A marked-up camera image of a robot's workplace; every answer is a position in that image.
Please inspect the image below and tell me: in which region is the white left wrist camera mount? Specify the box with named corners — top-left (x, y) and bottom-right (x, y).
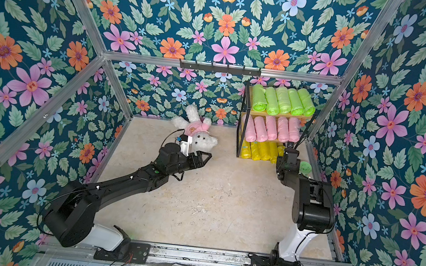
top-left (176, 134), bottom-right (193, 156)

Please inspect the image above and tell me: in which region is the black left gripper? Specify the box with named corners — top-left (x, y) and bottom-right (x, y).
top-left (163, 147), bottom-right (212, 182)

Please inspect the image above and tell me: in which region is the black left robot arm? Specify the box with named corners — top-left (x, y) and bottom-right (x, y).
top-left (41, 143), bottom-right (212, 251)

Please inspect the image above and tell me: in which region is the white plush bunny pink shirt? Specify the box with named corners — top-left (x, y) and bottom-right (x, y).
top-left (171, 104), bottom-right (218, 152)

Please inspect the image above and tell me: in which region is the upper green lidded jar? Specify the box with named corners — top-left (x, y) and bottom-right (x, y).
top-left (299, 161), bottom-right (312, 177)

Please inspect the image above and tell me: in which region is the green trash bag roll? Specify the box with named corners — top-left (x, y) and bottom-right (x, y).
top-left (276, 87), bottom-right (292, 114)
top-left (297, 88), bottom-right (316, 117)
top-left (265, 87), bottom-right (280, 116)
top-left (288, 88), bottom-right (304, 116)
top-left (251, 84), bottom-right (268, 112)

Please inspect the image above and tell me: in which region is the black hook rail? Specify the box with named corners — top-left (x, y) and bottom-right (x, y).
top-left (179, 60), bottom-right (262, 77)

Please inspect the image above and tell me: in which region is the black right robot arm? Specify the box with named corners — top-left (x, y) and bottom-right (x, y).
top-left (268, 147), bottom-right (335, 266)

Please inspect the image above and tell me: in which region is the wooden shelf black metal frame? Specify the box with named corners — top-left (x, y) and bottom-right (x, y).
top-left (236, 83), bottom-right (317, 158)

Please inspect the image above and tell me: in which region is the yellow trash bag roll large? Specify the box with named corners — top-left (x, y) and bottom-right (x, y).
top-left (277, 145), bottom-right (285, 157)

